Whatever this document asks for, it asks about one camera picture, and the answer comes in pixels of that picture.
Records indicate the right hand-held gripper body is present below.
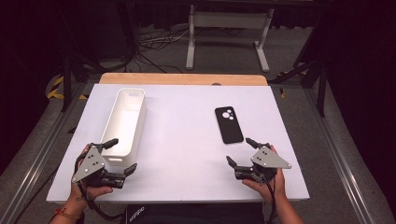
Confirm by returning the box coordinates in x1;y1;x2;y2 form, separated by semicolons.
233;143;292;185

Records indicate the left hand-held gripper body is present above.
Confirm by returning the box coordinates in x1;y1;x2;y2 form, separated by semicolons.
72;142;127;189

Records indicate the person's left hand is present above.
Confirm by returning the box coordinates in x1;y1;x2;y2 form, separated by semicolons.
69;144;114;207

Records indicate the person's right hand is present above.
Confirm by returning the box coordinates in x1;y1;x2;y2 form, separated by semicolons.
242;144;288;203

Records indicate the white plastic storage bin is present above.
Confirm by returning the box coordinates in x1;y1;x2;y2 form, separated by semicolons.
100;88;148;166

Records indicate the black phone case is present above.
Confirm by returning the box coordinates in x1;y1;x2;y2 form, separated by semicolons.
214;105;245;146

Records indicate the person's black clothing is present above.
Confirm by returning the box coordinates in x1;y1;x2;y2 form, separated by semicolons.
125;203;266;224

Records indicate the black tripod stand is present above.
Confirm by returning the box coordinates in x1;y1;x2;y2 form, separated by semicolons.
269;55;329;119
59;52;106;114

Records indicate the wooden table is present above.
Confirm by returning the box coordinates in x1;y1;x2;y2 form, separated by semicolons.
98;72;269;87

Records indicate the white metal stand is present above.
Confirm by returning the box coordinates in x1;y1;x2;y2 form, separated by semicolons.
185;4;276;74

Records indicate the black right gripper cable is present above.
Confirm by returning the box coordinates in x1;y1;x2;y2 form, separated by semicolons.
262;174;278;224

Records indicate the red bracelet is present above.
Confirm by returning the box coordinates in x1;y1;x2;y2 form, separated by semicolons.
54;207;85;221

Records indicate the grey metal floor rail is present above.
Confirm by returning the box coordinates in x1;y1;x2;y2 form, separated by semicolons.
303;88;396;224
0;83;96;224

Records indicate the bundle of floor cables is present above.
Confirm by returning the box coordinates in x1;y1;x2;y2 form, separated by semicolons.
132;26;191;75

